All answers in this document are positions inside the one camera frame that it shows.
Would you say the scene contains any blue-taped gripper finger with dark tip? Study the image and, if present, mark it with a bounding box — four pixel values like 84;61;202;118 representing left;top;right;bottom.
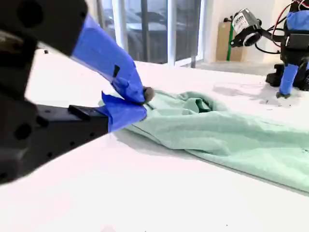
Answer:
276;63;299;99

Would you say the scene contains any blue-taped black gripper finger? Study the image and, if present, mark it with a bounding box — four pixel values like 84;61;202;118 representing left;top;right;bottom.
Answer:
14;91;148;178
0;0;155;105

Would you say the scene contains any pale green T-shirt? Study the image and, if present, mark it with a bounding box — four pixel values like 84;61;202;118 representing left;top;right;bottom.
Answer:
98;89;309;194

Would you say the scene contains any green strip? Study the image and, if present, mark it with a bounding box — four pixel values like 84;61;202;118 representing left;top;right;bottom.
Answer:
226;23;235;61

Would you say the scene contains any brown cardboard box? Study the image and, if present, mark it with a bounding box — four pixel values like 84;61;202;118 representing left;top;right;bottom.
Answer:
215;21;243;62

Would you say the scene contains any short black camera stalk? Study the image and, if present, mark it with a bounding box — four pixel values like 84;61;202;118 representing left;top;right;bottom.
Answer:
260;28;285;41

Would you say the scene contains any red wire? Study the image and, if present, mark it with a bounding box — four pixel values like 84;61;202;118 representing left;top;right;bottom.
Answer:
272;0;307;37

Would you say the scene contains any black camera cable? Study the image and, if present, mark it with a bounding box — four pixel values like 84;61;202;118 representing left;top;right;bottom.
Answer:
254;42;282;55

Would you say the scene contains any black and silver camera box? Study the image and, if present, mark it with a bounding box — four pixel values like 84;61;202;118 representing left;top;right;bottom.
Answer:
230;8;263;48

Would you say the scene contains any white window frame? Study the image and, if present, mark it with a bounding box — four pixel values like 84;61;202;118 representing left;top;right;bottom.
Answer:
96;0;213;68

